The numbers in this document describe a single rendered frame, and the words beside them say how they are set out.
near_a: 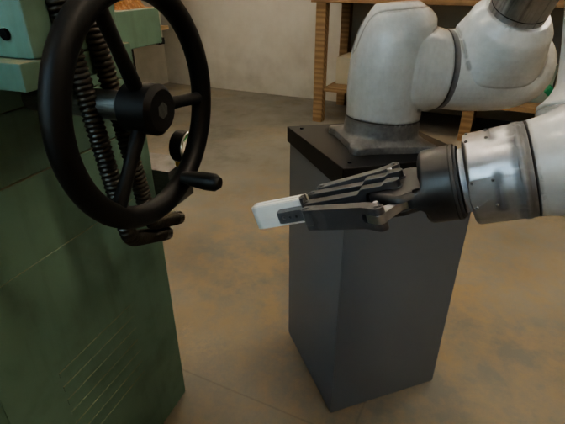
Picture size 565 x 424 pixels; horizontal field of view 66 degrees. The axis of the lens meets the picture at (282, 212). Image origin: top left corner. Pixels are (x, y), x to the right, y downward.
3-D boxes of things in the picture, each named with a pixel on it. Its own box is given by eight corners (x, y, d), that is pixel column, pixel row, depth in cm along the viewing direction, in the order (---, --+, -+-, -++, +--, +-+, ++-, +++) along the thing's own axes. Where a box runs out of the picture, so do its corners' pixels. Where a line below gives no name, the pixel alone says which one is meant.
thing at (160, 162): (174, 209, 87) (169, 172, 83) (123, 199, 91) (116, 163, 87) (196, 192, 94) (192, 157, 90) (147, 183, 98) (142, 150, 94)
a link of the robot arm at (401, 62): (338, 106, 99) (347, -3, 89) (416, 108, 100) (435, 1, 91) (352, 124, 85) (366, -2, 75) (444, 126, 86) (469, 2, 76)
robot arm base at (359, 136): (393, 124, 108) (397, 102, 106) (438, 154, 89) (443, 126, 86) (322, 126, 105) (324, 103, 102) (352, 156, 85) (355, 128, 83)
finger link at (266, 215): (313, 219, 51) (311, 221, 50) (261, 226, 54) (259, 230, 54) (304, 195, 50) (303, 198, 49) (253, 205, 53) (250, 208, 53)
